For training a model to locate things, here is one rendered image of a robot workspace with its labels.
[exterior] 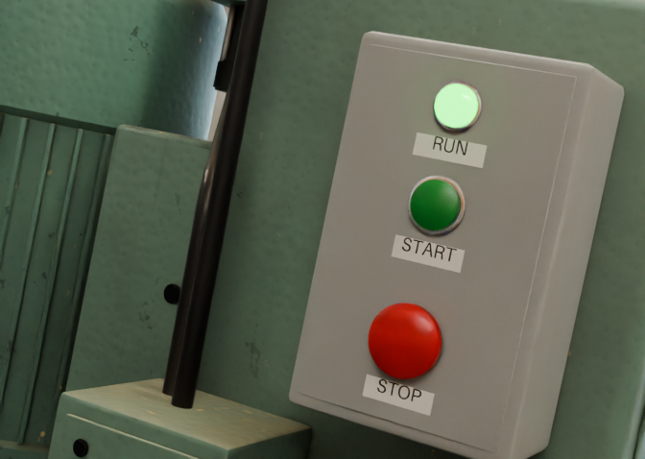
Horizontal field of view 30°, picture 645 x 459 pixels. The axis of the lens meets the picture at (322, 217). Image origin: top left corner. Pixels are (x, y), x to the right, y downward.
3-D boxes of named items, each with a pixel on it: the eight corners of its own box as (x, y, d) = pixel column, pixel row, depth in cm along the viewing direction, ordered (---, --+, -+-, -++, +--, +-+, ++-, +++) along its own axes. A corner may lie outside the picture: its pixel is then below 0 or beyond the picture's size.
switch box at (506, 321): (343, 390, 56) (413, 51, 55) (548, 451, 52) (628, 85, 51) (281, 403, 51) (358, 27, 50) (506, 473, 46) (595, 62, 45)
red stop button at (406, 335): (368, 367, 49) (383, 295, 49) (436, 386, 48) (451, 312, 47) (357, 369, 48) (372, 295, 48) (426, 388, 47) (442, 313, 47)
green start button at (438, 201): (403, 229, 48) (416, 170, 48) (459, 241, 47) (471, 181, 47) (397, 228, 48) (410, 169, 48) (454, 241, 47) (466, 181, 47)
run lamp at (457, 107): (430, 127, 48) (440, 78, 48) (476, 135, 47) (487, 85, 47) (424, 125, 48) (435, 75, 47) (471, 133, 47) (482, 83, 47)
